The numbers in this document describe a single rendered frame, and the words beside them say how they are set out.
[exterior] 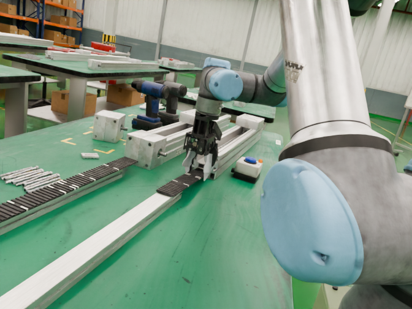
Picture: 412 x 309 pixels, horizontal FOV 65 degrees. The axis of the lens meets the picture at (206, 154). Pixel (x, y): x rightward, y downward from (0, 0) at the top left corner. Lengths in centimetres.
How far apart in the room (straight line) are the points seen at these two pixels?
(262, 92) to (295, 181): 56
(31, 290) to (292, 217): 37
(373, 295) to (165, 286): 32
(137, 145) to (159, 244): 44
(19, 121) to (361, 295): 257
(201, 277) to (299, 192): 37
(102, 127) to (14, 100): 156
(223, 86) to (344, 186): 54
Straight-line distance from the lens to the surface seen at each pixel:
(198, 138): 94
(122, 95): 490
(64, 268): 57
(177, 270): 64
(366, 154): 33
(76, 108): 345
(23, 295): 54
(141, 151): 105
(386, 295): 45
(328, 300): 54
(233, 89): 81
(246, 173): 111
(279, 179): 33
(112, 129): 126
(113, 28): 1252
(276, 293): 65
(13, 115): 279
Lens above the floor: 116
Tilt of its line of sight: 17 degrees down
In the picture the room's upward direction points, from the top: 12 degrees clockwise
